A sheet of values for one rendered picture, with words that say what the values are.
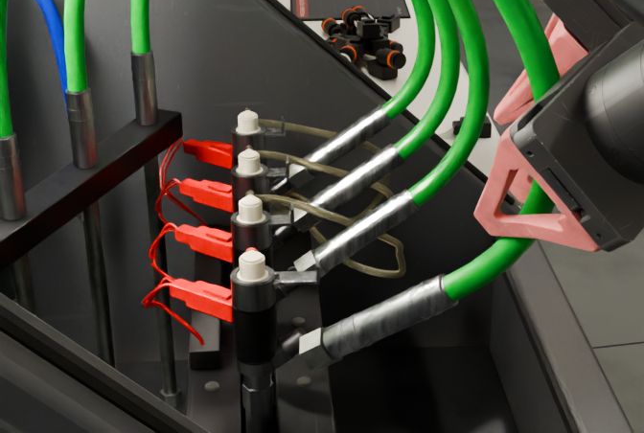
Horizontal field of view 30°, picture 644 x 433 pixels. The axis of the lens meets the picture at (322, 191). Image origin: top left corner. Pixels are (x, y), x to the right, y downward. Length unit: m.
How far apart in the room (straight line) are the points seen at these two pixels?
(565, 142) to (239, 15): 0.54
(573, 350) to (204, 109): 0.37
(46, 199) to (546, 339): 0.40
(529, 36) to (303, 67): 0.50
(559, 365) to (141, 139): 0.36
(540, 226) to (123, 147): 0.44
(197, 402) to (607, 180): 0.40
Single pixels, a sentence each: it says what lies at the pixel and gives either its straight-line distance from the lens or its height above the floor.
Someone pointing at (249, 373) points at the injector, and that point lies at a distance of 0.78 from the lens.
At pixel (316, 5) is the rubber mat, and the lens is 1.67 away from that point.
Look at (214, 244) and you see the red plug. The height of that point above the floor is 1.07.
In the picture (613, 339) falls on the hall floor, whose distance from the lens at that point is 2.79.
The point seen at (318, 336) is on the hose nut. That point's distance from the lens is 0.66.
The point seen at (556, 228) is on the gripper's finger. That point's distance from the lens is 0.56.
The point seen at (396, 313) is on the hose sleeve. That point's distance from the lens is 0.63.
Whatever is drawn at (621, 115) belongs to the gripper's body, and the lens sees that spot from 0.51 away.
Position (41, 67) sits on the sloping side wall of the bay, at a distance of 1.04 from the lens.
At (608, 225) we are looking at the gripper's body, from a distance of 0.51.
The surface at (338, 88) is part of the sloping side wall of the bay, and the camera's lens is 1.04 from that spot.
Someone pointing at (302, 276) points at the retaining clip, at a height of 1.09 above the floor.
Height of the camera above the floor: 1.46
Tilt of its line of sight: 25 degrees down
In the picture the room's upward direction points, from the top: 1 degrees counter-clockwise
